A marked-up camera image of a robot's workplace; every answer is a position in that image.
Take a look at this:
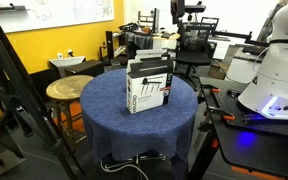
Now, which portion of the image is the white black Velcro box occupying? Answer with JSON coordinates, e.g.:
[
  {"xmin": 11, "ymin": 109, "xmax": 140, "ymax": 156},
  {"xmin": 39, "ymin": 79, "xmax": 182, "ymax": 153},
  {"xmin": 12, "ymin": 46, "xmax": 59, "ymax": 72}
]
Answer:
[{"xmin": 125, "ymin": 49, "xmax": 175, "ymax": 115}]

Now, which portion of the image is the blue round table cloth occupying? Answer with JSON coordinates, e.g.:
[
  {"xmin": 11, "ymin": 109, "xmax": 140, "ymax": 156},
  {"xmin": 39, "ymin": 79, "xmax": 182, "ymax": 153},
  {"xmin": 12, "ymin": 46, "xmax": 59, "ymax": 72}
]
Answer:
[{"xmin": 79, "ymin": 68, "xmax": 199, "ymax": 165}]

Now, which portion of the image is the round light wood table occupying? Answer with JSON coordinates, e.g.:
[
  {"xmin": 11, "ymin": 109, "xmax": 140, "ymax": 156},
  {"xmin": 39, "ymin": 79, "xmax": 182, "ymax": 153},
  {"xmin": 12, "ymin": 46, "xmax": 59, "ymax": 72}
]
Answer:
[{"xmin": 151, "ymin": 32, "xmax": 182, "ymax": 51}]

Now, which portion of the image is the black office chair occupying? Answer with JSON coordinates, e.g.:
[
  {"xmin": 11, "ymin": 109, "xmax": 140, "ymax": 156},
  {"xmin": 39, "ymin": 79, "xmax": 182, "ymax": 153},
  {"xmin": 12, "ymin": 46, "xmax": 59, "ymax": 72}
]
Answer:
[{"xmin": 173, "ymin": 19, "xmax": 219, "ymax": 92}]

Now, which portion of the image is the black low cabinet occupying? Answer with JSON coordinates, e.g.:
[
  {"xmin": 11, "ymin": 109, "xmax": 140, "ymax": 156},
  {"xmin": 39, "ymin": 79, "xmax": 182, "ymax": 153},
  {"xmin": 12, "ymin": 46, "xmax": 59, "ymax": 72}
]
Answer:
[{"xmin": 63, "ymin": 59, "xmax": 105, "ymax": 78}]

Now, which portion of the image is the orange black bar clamp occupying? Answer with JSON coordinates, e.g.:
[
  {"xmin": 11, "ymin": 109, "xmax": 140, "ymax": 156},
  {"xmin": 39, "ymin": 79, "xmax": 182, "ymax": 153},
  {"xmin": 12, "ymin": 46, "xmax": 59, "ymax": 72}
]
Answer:
[
  {"xmin": 205, "ymin": 105, "xmax": 237, "ymax": 123},
  {"xmin": 199, "ymin": 84, "xmax": 222, "ymax": 95}
]

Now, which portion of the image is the round wooden stool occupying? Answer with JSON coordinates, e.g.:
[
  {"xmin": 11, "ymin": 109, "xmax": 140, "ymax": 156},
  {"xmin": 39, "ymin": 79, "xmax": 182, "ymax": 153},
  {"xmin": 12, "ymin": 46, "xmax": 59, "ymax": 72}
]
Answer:
[{"xmin": 45, "ymin": 74, "xmax": 95, "ymax": 145}]

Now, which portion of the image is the white open bin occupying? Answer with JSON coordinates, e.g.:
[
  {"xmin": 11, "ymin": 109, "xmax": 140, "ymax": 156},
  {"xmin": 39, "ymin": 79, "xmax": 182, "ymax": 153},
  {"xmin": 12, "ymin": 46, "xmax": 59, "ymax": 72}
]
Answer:
[{"xmin": 48, "ymin": 55, "xmax": 87, "ymax": 79}]

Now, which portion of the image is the white cabinet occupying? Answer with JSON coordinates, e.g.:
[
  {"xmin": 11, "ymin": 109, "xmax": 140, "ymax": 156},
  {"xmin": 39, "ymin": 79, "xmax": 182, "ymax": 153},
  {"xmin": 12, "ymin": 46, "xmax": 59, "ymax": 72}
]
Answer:
[{"xmin": 225, "ymin": 45, "xmax": 269, "ymax": 84}]

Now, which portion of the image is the black perforated robot table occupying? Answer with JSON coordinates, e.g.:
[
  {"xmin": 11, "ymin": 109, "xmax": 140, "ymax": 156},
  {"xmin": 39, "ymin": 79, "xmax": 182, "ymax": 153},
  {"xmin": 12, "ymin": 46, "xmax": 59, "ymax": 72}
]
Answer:
[{"xmin": 187, "ymin": 76, "xmax": 288, "ymax": 180}]

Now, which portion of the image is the white cable under table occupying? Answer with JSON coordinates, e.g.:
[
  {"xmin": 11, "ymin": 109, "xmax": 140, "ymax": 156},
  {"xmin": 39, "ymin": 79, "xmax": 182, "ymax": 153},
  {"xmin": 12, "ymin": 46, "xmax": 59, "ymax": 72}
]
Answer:
[{"xmin": 99, "ymin": 154, "xmax": 167, "ymax": 180}]

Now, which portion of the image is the black camera on stand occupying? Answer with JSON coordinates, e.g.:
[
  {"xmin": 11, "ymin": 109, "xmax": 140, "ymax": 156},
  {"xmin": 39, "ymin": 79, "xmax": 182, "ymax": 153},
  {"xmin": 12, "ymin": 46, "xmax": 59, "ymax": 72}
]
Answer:
[{"xmin": 169, "ymin": 0, "xmax": 207, "ymax": 25}]

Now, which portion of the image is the wall whiteboard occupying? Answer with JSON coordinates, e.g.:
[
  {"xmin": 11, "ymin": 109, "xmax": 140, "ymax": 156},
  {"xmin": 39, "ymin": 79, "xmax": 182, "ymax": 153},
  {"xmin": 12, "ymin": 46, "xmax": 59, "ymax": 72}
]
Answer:
[{"xmin": 0, "ymin": 0, "xmax": 116, "ymax": 34}]

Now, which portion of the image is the black camera tripod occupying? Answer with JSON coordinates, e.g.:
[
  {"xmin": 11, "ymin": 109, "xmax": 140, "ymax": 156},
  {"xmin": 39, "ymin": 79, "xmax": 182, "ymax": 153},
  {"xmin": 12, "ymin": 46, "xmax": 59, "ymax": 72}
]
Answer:
[{"xmin": 0, "ymin": 0, "xmax": 86, "ymax": 180}]

